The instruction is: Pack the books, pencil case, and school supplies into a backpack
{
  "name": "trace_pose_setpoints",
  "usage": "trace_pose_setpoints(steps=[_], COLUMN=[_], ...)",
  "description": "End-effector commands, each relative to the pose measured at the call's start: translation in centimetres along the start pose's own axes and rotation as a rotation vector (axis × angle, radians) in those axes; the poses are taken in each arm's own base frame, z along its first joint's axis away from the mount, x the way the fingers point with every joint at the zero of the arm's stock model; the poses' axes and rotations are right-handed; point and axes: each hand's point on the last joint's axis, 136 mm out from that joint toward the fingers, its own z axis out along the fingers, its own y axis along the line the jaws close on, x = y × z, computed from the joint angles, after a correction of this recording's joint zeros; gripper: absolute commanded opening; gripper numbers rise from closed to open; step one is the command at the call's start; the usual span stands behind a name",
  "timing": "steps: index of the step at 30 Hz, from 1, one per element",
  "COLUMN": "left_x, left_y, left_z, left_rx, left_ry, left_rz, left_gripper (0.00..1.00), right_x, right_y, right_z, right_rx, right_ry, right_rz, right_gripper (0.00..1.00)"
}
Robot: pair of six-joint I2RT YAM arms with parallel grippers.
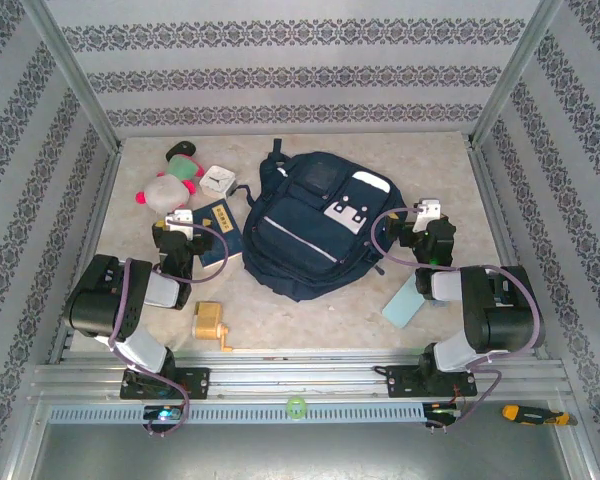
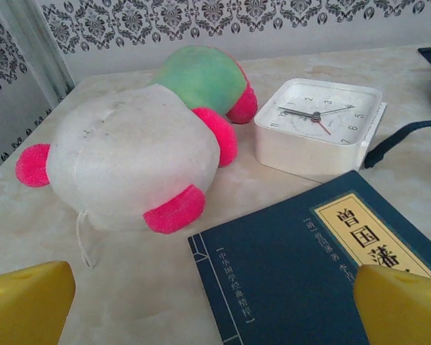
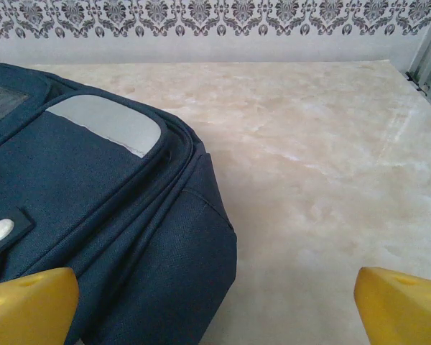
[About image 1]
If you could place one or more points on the black computer mouse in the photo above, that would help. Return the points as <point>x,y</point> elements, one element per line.
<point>181,149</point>

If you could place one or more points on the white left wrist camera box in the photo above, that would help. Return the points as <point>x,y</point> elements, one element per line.
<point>180,220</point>

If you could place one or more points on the wooden hand-crank pencil sharpener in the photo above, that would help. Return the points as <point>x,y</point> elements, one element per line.
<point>207,320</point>

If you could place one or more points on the light blue notebook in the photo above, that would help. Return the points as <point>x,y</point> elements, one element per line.
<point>400,307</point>

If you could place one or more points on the aluminium side rail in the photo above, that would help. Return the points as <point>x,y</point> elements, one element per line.
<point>497,225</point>
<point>92,240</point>

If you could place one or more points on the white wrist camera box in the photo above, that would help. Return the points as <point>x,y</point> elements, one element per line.
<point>180,220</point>
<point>428,209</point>

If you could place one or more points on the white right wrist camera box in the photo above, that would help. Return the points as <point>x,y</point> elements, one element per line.
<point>428,209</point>

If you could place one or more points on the navy blue backpack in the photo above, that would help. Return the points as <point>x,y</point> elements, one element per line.
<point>300,235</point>

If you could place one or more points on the aluminium frame post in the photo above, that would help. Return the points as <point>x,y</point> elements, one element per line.
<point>512,75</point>
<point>72,75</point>

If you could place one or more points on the yellow and black screwdriver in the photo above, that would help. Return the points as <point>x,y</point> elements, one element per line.
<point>525,414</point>

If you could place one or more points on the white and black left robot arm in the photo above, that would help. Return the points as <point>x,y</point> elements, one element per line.
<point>105,300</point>

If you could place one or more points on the white green pink plush toy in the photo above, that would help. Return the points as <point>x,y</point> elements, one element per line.
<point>162,192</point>

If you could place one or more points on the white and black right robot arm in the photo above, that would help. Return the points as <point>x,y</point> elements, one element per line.
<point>505,320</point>

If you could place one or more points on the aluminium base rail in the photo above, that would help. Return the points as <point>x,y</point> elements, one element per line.
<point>290,375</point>

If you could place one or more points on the white square alarm clock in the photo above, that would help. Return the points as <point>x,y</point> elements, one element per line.
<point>217,180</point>

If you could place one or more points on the navy book with yellow label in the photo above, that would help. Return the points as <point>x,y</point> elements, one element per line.
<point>225,225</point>

